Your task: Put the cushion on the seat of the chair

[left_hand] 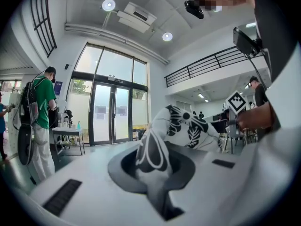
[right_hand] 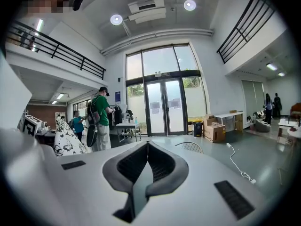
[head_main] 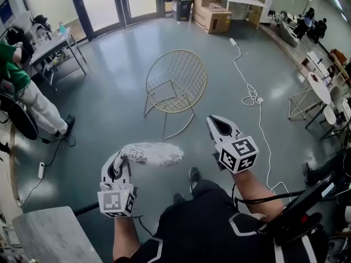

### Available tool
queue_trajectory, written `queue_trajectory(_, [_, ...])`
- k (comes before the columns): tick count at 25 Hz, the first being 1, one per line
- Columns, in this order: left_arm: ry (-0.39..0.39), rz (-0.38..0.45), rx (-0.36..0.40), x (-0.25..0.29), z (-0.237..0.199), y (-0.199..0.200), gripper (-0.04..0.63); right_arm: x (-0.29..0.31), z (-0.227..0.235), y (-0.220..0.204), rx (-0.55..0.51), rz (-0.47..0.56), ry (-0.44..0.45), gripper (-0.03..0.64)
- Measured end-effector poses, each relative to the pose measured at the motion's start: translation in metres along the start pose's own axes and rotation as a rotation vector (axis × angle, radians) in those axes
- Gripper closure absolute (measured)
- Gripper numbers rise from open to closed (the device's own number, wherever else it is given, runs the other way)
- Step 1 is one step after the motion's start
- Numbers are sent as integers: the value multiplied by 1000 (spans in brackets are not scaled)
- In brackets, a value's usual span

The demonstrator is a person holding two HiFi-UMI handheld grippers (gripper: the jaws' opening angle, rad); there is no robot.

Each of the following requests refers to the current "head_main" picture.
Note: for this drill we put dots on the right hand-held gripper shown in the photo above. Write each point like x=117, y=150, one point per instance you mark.
x=238, y=155

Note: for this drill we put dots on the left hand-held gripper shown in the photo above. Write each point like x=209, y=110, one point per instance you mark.
x=115, y=201

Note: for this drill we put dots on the white floral cushion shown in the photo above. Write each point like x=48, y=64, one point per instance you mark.
x=159, y=153

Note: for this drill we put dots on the person's left forearm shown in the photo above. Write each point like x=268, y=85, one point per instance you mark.
x=124, y=237

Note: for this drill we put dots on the person's right forearm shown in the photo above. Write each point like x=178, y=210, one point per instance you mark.
x=255, y=193

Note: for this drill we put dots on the person's right shoe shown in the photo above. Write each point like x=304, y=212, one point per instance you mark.
x=194, y=174

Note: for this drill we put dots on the person's shoe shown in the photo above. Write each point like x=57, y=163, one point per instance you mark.
x=194, y=174
x=178, y=197

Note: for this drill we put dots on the person's black shorts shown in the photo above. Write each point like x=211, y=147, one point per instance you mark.
x=204, y=192

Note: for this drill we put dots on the person's left shoe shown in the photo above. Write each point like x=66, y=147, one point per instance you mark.
x=178, y=197

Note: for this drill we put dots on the white power strip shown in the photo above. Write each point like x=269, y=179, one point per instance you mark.
x=233, y=42
x=41, y=170

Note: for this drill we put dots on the marble table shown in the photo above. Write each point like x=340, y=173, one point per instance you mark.
x=55, y=234

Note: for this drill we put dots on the round white table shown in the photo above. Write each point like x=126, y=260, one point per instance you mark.
x=319, y=88

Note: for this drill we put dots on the person's black shirt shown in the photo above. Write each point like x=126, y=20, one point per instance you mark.
x=203, y=237

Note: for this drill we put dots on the black body-worn rig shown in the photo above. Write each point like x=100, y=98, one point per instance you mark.
x=304, y=204

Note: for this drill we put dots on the large cardboard box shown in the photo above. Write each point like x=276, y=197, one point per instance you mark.
x=212, y=18

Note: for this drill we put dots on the small white side table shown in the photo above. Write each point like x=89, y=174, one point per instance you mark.
x=315, y=62

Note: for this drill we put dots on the cardboard panel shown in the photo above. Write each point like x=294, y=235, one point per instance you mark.
x=256, y=15

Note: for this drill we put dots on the black trash bin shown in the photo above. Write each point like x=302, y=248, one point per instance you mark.
x=182, y=10

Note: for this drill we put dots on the open cardboard box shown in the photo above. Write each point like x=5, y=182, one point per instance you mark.
x=204, y=0

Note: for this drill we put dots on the white cart table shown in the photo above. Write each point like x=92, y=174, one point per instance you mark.
x=52, y=46

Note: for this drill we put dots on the blue spray bottle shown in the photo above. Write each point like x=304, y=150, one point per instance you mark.
x=62, y=27

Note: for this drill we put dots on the black white device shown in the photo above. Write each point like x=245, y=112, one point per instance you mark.
x=41, y=27

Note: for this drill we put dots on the blue wall poster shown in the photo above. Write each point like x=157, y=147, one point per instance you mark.
x=6, y=11

